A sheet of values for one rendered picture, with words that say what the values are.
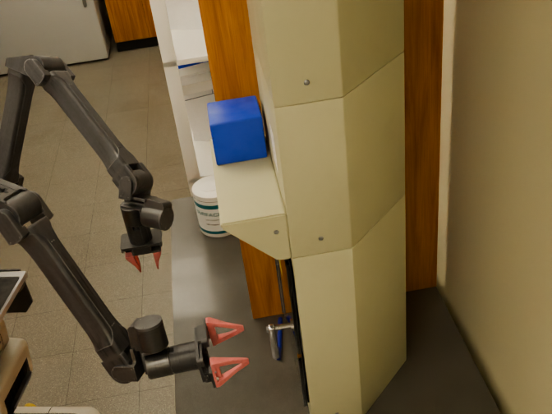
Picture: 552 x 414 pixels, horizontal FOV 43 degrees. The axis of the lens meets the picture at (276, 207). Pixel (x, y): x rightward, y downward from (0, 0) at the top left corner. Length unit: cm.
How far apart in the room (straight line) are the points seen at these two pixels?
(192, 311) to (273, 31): 103
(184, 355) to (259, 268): 39
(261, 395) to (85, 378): 162
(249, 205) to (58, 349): 224
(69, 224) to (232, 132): 289
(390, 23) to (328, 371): 70
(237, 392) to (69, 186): 303
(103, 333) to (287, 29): 73
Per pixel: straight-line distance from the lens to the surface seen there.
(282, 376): 170
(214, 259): 206
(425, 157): 166
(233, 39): 145
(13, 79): 192
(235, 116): 134
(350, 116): 115
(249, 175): 132
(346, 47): 110
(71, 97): 180
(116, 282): 362
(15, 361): 218
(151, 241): 176
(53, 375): 326
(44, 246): 144
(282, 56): 107
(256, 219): 120
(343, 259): 129
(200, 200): 208
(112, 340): 147
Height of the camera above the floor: 220
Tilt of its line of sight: 34 degrees down
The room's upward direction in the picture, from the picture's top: 8 degrees counter-clockwise
